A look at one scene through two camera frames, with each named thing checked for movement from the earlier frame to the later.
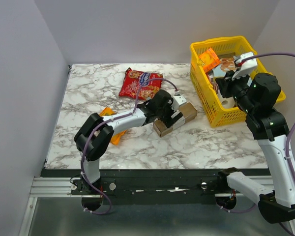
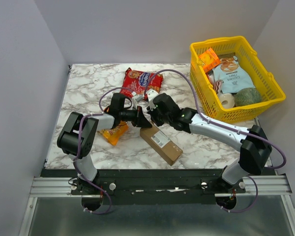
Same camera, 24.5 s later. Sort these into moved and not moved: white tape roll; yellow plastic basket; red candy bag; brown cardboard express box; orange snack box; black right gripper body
Moved: brown cardboard express box; black right gripper body
Not moved: yellow plastic basket; red candy bag; white tape roll; orange snack box
